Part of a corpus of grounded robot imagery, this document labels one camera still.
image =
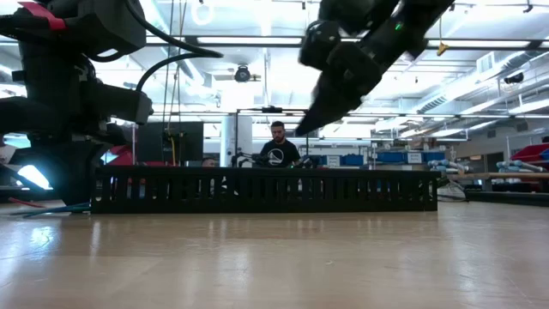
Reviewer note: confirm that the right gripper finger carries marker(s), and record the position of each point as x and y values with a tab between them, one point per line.
330	111

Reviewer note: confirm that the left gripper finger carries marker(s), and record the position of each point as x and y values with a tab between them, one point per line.
77	171

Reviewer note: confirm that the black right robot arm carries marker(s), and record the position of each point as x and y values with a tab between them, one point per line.
420	17

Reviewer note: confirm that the red storage bins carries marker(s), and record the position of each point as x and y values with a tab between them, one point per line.
122	156

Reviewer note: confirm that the person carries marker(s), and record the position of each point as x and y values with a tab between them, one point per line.
209	162
279	154

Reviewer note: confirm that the blue storage bins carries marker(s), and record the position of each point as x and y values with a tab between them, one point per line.
390	157

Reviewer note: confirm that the yellow hanging plug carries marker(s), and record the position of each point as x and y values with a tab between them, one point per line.
442	48

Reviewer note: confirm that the white column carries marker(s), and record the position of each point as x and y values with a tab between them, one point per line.
236	141

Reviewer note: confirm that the black monitor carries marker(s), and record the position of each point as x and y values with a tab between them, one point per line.
188	141

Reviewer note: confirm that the red bin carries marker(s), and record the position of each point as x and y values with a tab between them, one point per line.
532	152

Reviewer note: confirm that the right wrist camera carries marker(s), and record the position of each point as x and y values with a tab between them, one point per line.
319	43

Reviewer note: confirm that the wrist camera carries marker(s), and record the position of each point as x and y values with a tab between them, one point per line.
124	103
319	43

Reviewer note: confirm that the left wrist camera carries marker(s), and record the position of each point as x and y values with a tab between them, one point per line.
124	103

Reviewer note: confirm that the black overhead camera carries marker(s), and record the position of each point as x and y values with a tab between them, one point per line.
242	74

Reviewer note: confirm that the black gantry frame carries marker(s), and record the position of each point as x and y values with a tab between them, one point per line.
236	137

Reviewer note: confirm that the black ceiling dome camera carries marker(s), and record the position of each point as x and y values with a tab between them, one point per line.
514	78

